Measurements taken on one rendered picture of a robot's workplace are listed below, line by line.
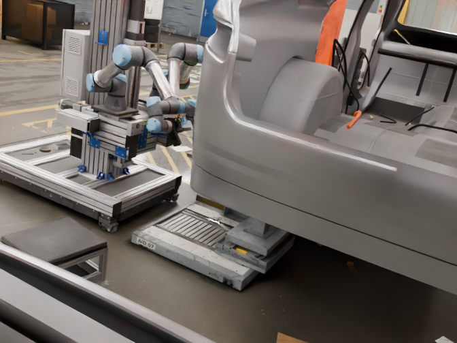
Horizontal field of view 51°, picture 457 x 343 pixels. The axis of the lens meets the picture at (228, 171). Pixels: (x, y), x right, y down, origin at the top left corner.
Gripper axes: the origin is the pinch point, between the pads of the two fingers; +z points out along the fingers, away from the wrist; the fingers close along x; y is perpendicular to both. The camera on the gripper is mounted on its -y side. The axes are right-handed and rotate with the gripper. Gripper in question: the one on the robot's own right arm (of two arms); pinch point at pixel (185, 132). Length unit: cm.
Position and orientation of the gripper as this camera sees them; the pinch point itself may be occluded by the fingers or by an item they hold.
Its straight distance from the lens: 290.1
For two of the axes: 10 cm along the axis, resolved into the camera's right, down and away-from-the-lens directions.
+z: 4.3, -0.3, 9.0
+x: -8.8, 1.9, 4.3
